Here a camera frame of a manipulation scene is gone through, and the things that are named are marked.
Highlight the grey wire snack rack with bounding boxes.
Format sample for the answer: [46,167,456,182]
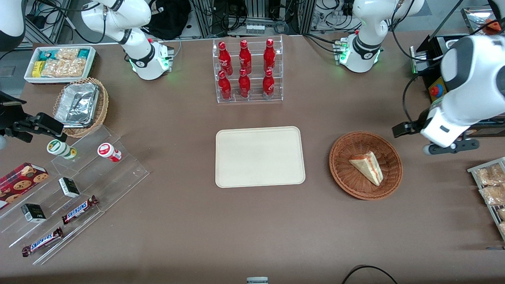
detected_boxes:
[468,157,505,241]

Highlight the snickers chocolate bar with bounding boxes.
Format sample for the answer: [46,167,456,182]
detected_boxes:
[62,195,99,225]
[22,228,64,257]

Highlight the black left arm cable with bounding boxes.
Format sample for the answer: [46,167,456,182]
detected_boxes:
[402,59,448,127]

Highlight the aluminium foil tray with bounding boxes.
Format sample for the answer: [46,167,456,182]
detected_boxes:
[54,83,100,129]

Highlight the clear bag of snacks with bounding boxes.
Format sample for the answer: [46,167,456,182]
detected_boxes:
[475,164,505,186]
[479,185,505,206]

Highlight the black bag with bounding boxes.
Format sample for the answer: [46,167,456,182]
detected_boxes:
[142,0,192,41]

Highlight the white rectangular snack bin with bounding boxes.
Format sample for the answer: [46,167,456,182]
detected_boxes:
[24,46,97,84]

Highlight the black food warmer machine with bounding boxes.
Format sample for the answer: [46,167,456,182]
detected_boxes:
[410,0,505,138]

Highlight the black cable loop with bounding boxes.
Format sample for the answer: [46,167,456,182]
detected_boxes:
[341,265,399,284]

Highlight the small black box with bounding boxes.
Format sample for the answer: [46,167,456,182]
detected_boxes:
[21,204,47,223]
[58,177,80,198]

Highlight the red cola bottle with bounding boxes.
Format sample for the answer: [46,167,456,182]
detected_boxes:
[218,41,233,76]
[239,39,252,75]
[263,38,276,73]
[218,70,232,100]
[238,68,251,98]
[262,69,275,99]

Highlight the brown round wicker basket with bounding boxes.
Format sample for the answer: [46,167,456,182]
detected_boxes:
[329,131,403,201]

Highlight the red lidded white cup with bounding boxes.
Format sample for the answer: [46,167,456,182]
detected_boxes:
[97,143,122,163]

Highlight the cream plastic tray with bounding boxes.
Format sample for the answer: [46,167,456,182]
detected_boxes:
[215,126,306,189]

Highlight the red tartan cookie box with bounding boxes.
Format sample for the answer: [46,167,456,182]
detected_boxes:
[0,163,49,210]

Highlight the clear acrylic bottle rack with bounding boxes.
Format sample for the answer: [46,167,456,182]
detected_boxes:
[212,35,284,104]

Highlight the clear acrylic stepped stand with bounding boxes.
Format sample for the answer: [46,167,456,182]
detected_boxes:
[0,125,150,265]

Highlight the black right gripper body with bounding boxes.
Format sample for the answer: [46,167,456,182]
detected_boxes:
[0,92,39,131]

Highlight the green lidded white cup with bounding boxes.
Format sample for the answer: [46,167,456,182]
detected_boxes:
[47,139,77,160]

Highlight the triangular sandwich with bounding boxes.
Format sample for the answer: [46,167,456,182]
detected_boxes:
[349,151,384,187]

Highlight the clear bag of peanuts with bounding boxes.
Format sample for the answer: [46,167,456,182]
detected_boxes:
[55,48,80,61]
[41,58,87,78]

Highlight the light tan wicker basket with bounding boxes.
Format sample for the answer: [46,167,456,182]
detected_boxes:
[52,77,109,138]

